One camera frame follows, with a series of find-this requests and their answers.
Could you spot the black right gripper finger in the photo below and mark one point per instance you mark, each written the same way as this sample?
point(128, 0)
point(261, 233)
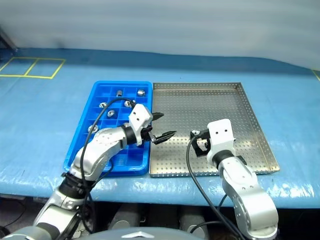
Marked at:
point(195, 146)

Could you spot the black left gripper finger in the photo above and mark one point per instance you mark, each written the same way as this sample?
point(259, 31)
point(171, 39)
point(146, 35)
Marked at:
point(162, 137)
point(157, 116)

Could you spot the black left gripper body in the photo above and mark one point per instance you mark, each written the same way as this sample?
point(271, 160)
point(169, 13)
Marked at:
point(147, 132)

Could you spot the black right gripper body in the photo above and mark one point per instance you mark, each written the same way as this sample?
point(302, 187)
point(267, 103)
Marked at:
point(201, 133)

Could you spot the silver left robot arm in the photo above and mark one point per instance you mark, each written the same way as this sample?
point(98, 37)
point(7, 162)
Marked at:
point(100, 147)

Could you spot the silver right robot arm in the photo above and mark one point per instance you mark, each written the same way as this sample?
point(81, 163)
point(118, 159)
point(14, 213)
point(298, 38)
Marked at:
point(245, 190)

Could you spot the blue compartment tray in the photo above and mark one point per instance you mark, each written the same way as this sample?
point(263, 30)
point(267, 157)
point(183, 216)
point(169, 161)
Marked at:
point(82, 140)

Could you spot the perforated metal tray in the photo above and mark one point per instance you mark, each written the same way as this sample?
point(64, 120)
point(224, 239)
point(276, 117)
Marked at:
point(200, 107)

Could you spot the grey rounded cylinder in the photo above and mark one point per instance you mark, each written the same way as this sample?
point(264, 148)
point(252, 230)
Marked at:
point(120, 217)
point(193, 222)

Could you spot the grey robot torso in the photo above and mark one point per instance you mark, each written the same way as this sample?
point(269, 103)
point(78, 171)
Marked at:
point(125, 236)

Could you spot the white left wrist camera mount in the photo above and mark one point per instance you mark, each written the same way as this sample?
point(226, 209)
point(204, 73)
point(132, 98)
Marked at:
point(138, 117)

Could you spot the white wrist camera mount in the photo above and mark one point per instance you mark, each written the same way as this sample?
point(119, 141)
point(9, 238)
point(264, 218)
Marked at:
point(220, 140)
point(138, 117)

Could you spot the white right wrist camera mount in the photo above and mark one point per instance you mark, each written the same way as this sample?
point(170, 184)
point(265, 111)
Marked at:
point(220, 140)

